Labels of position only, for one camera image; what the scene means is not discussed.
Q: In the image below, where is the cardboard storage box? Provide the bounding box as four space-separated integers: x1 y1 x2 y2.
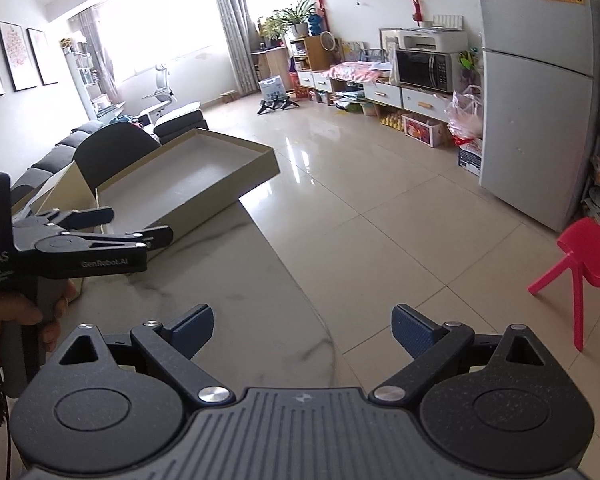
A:
12 162 97 216

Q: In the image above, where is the grey sofa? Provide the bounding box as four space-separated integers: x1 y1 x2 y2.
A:
12 104 208 204

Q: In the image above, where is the black dining chair right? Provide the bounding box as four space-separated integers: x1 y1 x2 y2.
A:
73 122 161 191

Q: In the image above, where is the cardboard box lid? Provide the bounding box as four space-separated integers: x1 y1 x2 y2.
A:
95 129 279 242

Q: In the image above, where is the white office chair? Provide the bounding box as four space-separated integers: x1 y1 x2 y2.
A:
144 64 176 107

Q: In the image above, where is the red plastic chair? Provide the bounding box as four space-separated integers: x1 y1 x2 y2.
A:
527 218 600 352

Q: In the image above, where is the grey curtain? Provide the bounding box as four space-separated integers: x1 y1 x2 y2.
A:
216 0 259 96

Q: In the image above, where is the white drawer cabinet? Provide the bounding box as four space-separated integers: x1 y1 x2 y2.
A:
298 70 451 122

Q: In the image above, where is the potted green plant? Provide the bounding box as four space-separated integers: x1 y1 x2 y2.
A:
274 0 316 38

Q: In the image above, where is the black microwave oven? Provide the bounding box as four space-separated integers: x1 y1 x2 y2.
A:
396 50 462 93

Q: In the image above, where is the white printer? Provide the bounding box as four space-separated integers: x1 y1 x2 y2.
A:
398 28 468 53

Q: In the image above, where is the white refrigerator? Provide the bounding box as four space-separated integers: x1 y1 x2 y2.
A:
479 0 600 232

